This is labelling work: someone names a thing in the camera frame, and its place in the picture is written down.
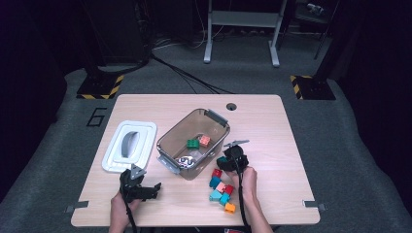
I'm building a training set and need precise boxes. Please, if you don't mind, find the grey device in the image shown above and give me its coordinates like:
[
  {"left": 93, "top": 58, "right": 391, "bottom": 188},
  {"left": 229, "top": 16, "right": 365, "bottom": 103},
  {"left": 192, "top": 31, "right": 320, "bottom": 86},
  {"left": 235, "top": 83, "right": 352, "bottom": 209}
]
[{"left": 305, "top": 2, "right": 325, "bottom": 16}]

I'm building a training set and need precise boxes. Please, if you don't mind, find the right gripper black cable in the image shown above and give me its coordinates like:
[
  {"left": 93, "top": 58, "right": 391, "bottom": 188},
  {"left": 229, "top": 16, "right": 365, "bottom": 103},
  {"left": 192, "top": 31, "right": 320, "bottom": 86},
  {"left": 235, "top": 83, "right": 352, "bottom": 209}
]
[{"left": 231, "top": 154, "right": 252, "bottom": 233}]

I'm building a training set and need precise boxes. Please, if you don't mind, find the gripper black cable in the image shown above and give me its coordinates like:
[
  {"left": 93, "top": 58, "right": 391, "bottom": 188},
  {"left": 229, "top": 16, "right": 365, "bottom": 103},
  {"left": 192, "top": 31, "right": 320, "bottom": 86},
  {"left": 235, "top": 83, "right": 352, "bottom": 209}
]
[
  {"left": 231, "top": 154, "right": 252, "bottom": 233},
  {"left": 122, "top": 193, "right": 139, "bottom": 233}
]

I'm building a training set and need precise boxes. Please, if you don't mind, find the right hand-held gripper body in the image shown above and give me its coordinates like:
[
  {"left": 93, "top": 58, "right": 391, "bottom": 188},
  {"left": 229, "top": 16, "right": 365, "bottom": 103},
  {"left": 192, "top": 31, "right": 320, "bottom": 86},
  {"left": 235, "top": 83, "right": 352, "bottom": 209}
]
[{"left": 223, "top": 139, "right": 251, "bottom": 173}]

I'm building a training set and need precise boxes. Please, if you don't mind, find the white toy car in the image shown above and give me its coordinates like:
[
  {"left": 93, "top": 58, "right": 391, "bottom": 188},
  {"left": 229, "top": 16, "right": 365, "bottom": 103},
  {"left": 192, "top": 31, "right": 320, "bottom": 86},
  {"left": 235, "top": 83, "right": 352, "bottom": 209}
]
[{"left": 176, "top": 155, "right": 195, "bottom": 168}]

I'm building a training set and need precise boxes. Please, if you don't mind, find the person's left hand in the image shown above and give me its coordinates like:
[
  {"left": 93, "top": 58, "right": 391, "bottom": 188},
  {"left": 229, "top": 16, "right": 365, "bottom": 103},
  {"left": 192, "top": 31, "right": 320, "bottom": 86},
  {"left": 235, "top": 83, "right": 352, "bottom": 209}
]
[{"left": 110, "top": 192, "right": 142, "bottom": 224}]

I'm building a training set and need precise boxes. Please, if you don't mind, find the grey metal stand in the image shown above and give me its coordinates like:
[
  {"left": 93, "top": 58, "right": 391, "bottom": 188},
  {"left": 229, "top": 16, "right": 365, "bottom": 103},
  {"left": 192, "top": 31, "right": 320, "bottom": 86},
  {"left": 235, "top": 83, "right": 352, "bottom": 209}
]
[{"left": 203, "top": 0, "right": 289, "bottom": 68}]

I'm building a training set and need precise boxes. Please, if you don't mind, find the transparent grey storage box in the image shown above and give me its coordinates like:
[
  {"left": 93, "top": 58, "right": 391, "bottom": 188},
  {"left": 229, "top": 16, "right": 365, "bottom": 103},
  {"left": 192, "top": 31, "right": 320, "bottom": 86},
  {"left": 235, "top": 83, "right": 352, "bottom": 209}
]
[{"left": 155, "top": 108, "right": 231, "bottom": 182}]

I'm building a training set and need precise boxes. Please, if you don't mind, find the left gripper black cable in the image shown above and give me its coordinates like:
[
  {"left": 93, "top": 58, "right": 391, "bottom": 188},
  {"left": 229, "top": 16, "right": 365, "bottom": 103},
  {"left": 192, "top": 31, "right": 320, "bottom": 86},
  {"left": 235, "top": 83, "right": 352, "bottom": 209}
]
[{"left": 122, "top": 193, "right": 139, "bottom": 233}]

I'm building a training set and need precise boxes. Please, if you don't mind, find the black striped stand base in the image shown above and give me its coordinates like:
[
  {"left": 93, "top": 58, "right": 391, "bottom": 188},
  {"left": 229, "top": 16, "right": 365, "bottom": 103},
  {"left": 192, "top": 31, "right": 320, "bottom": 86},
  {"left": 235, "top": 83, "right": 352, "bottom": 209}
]
[
  {"left": 76, "top": 74, "right": 125, "bottom": 101},
  {"left": 290, "top": 75, "right": 337, "bottom": 101}
]

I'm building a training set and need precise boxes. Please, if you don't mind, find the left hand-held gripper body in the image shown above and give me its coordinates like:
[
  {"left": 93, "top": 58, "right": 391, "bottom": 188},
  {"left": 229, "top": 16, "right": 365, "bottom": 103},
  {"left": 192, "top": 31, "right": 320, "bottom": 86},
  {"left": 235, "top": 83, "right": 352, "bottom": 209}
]
[{"left": 120, "top": 163, "right": 147, "bottom": 204}]

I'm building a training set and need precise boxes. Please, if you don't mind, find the black floor cable bundle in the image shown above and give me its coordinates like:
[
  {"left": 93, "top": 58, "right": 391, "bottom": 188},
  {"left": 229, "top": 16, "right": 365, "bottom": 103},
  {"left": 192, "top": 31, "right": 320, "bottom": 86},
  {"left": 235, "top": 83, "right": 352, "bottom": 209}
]
[{"left": 150, "top": 52, "right": 235, "bottom": 95}]

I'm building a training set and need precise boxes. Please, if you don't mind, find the black cabinet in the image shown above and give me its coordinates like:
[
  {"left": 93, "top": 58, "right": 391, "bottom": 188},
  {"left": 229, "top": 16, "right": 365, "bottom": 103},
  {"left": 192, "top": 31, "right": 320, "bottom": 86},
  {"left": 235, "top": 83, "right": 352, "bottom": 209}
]
[{"left": 81, "top": 0, "right": 152, "bottom": 66}]

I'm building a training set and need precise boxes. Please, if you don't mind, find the white lid with grey handle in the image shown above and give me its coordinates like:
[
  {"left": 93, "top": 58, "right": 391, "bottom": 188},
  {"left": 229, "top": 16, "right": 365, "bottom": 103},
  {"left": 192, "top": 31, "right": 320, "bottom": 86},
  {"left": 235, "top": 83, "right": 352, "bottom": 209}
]
[{"left": 101, "top": 119, "right": 158, "bottom": 174}]

